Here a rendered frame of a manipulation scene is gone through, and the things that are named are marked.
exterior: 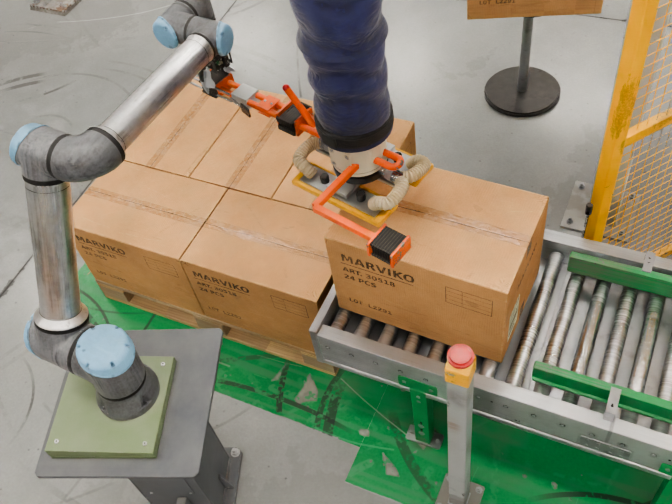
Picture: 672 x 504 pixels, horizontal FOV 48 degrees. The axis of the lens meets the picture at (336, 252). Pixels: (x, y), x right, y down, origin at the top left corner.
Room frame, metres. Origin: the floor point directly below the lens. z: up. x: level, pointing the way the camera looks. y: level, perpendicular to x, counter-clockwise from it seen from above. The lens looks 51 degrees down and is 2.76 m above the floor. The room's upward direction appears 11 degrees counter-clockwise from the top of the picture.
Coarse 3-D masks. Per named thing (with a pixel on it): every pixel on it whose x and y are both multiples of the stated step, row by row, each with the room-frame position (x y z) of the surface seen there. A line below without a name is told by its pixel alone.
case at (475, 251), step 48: (384, 192) 1.67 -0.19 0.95; (432, 192) 1.63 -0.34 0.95; (480, 192) 1.59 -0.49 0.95; (528, 192) 1.55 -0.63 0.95; (336, 240) 1.51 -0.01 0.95; (432, 240) 1.43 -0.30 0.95; (480, 240) 1.40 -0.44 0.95; (528, 240) 1.36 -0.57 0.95; (336, 288) 1.53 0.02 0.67; (384, 288) 1.42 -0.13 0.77; (432, 288) 1.32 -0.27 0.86; (480, 288) 1.23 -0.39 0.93; (528, 288) 1.40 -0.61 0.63; (432, 336) 1.33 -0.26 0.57; (480, 336) 1.23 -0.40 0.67
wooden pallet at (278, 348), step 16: (112, 288) 2.19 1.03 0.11; (128, 304) 2.16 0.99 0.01; (144, 304) 2.13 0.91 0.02; (160, 304) 2.11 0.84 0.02; (176, 320) 2.01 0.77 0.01; (192, 320) 1.99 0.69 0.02; (208, 320) 1.90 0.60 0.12; (224, 336) 1.87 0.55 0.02; (240, 336) 1.85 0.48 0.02; (256, 336) 1.83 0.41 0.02; (272, 352) 1.74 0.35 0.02; (288, 352) 1.72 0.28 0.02; (304, 352) 1.64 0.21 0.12; (320, 368) 1.61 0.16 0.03; (336, 368) 1.59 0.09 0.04
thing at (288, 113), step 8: (288, 104) 1.86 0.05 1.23; (304, 104) 1.85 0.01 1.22; (280, 112) 1.83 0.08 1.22; (288, 112) 1.83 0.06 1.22; (296, 112) 1.83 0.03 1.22; (312, 112) 1.82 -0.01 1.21; (280, 120) 1.80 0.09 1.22; (288, 120) 1.80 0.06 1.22; (296, 120) 1.78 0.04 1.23; (304, 120) 1.79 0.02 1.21; (280, 128) 1.81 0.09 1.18; (288, 128) 1.79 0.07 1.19; (296, 128) 1.77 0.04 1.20
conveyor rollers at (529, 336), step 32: (544, 288) 1.44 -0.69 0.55; (576, 288) 1.41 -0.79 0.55; (608, 288) 1.39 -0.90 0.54; (416, 352) 1.31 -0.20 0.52; (576, 352) 1.18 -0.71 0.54; (608, 352) 1.15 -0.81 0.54; (640, 352) 1.13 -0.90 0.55; (512, 384) 1.11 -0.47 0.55; (544, 384) 1.08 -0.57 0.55; (640, 384) 1.02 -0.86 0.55
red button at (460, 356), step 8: (456, 344) 1.01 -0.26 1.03; (464, 344) 1.00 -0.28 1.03; (448, 352) 0.99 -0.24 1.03; (456, 352) 0.98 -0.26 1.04; (464, 352) 0.98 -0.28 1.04; (472, 352) 0.98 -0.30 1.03; (448, 360) 0.97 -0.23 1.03; (456, 360) 0.96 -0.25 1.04; (464, 360) 0.95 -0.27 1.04; (472, 360) 0.95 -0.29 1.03; (456, 368) 0.94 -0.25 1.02; (464, 368) 0.94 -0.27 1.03
